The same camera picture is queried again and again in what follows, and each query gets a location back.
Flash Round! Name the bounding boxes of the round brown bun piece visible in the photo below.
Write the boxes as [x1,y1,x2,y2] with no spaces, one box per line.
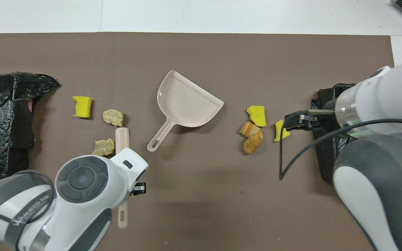
[243,132,263,154]

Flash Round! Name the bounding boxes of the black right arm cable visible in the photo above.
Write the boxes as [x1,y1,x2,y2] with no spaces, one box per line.
[279,109,402,181]

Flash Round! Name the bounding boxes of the brown table mat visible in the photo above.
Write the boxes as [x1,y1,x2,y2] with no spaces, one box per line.
[0,32,402,251]

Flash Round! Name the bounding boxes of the beige brush black bristles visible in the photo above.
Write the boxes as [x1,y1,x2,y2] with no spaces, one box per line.
[115,127,131,229]

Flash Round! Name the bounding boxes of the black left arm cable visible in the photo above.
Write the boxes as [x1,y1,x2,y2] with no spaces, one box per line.
[0,170,55,224]

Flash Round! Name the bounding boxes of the beige plastic dustpan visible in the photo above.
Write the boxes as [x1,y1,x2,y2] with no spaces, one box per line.
[147,70,225,152]

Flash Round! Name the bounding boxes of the small yellow sponge piece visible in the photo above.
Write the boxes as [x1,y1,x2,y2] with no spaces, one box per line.
[274,120,291,142]

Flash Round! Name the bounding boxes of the yellow green sponge piece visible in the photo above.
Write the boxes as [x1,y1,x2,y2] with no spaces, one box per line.
[246,105,267,127]

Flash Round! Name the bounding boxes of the yellow sponge block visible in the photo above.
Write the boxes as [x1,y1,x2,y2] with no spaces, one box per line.
[72,96,92,118]

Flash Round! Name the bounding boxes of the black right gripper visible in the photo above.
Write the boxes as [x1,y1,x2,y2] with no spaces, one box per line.
[299,113,338,132]

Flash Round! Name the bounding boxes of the torn bread piece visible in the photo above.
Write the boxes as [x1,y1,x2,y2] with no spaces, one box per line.
[103,109,124,127]
[92,138,115,156]

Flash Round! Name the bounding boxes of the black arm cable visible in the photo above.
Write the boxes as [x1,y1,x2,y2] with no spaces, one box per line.
[279,109,402,181]
[0,170,55,224]

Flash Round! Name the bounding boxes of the striped croissant piece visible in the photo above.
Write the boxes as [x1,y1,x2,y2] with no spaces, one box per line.
[239,121,262,137]

